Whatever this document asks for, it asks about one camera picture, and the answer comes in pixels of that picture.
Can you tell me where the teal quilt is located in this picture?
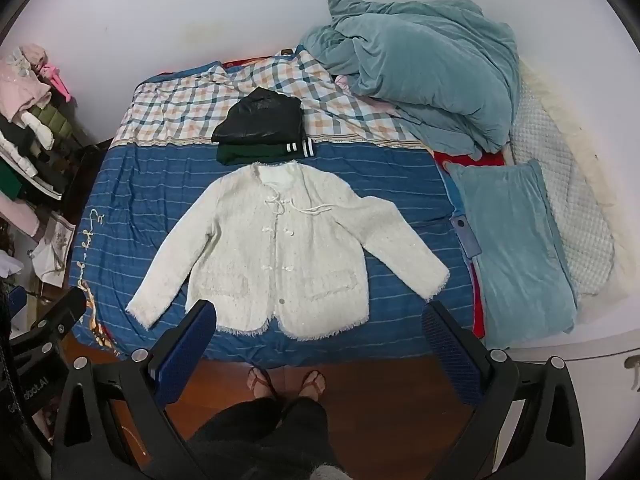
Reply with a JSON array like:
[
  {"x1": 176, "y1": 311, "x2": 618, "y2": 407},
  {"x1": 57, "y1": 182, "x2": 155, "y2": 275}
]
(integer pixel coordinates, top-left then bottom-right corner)
[{"x1": 299, "y1": 0, "x2": 521, "y2": 157}]

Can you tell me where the person's right foot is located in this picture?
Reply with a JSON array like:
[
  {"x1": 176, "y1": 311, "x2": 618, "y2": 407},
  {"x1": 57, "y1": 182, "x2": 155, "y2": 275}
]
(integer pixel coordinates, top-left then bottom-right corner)
[{"x1": 299, "y1": 370, "x2": 327, "y2": 403}]

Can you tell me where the blue phone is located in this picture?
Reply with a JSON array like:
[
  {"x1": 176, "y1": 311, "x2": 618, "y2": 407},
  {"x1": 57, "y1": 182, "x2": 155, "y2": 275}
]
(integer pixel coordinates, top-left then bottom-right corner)
[{"x1": 450, "y1": 214, "x2": 482, "y2": 257}]

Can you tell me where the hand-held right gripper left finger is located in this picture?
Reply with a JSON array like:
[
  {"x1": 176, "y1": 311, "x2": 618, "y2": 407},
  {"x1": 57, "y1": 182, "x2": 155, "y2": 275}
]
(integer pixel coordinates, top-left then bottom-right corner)
[{"x1": 50, "y1": 299, "x2": 218, "y2": 480}]

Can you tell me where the blue and plaid bed sheet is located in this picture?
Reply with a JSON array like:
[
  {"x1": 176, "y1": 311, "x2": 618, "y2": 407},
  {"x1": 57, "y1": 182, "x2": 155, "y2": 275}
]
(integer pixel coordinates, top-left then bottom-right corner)
[{"x1": 67, "y1": 52, "x2": 476, "y2": 361}]

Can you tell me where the person's foot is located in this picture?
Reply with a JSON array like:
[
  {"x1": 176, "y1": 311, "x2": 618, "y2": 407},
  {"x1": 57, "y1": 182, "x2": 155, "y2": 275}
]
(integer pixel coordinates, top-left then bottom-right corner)
[
  {"x1": 299, "y1": 370, "x2": 327, "y2": 403},
  {"x1": 247, "y1": 366, "x2": 278, "y2": 401}
]

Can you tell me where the black leather jacket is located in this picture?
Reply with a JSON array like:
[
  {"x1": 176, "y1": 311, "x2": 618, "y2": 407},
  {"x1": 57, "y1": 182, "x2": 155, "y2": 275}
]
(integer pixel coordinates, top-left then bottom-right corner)
[{"x1": 211, "y1": 86, "x2": 305, "y2": 143}]

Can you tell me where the white tote bag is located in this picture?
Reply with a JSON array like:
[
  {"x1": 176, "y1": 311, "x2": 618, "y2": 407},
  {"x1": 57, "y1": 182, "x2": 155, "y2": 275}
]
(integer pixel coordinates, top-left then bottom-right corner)
[{"x1": 31, "y1": 210, "x2": 77, "y2": 288}]

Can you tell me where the white tweed jacket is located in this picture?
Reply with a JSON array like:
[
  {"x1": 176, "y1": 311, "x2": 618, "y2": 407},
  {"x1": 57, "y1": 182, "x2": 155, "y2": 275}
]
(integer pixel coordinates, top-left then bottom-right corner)
[{"x1": 125, "y1": 160, "x2": 451, "y2": 342}]

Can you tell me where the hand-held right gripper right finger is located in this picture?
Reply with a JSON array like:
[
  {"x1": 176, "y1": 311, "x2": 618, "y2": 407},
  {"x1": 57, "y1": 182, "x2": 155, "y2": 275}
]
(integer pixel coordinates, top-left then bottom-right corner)
[{"x1": 421, "y1": 300, "x2": 588, "y2": 480}]

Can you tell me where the teal pillow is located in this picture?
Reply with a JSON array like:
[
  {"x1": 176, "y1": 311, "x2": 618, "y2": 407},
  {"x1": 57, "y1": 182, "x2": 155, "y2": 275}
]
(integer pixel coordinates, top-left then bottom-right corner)
[{"x1": 445, "y1": 159, "x2": 578, "y2": 343}]

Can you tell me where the pink cloth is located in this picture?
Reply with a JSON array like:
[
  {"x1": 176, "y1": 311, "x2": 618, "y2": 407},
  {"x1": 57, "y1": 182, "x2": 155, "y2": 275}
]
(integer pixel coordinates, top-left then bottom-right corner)
[{"x1": 334, "y1": 75, "x2": 401, "y2": 116}]

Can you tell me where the person's left foot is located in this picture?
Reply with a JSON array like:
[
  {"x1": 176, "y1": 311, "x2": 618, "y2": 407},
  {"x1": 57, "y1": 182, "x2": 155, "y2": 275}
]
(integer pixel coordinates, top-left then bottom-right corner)
[{"x1": 247, "y1": 366, "x2": 278, "y2": 401}]

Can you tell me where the dark green striped garment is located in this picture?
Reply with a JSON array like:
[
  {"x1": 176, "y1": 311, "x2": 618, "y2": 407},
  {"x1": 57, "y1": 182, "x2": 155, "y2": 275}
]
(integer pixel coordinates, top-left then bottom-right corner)
[{"x1": 216, "y1": 135, "x2": 317, "y2": 167}]

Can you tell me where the pile of clothes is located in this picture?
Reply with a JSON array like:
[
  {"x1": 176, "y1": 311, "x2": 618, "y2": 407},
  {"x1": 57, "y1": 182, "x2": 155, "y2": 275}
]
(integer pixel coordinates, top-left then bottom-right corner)
[{"x1": 0, "y1": 44, "x2": 81, "y2": 236}]

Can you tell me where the white quilted mattress pad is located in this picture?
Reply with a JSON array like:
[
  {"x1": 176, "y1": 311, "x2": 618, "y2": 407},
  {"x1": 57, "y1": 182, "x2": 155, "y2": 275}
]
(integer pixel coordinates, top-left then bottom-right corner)
[{"x1": 507, "y1": 60, "x2": 631, "y2": 301}]

